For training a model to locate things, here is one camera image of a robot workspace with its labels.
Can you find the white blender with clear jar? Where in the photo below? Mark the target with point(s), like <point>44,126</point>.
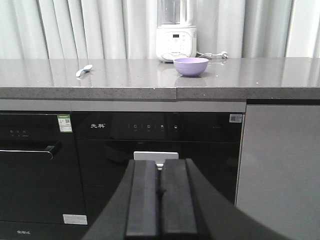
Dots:
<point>176,32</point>

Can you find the grey pleated curtain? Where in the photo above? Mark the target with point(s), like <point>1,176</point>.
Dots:
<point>126,29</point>

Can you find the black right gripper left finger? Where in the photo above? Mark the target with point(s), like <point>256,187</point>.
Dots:
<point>132,211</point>

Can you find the black built-in dishwasher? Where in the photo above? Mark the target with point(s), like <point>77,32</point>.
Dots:
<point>107,140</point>

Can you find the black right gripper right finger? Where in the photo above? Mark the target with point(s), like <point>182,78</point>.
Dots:
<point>193,209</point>

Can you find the grey cabinet door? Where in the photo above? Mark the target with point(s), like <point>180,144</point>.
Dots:
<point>279,172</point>

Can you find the purple plastic bowl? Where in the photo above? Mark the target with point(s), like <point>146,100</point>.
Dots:
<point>190,66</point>

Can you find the black built-in oven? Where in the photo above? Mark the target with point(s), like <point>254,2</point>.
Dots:
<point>41,193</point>

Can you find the light blue plastic spoon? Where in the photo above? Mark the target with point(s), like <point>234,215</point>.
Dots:
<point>85,69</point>

